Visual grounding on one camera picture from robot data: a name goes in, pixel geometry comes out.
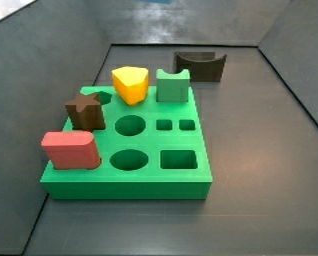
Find blue rectangle block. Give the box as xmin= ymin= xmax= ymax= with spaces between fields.
xmin=136 ymin=0 xmax=174 ymax=4

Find green shape sorter board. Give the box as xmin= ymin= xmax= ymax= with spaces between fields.
xmin=40 ymin=86 xmax=212 ymax=199

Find black curved fixture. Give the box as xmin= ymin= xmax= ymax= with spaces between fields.
xmin=174 ymin=52 xmax=227 ymax=82

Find green notched block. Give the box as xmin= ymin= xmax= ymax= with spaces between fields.
xmin=156 ymin=69 xmax=190 ymax=102

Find yellow rounded block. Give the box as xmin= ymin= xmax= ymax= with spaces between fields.
xmin=112 ymin=66 xmax=150 ymax=105

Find brown star block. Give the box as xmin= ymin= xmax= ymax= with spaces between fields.
xmin=65 ymin=93 xmax=106 ymax=131

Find red rounded block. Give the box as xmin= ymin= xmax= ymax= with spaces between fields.
xmin=41 ymin=131 xmax=102 ymax=170

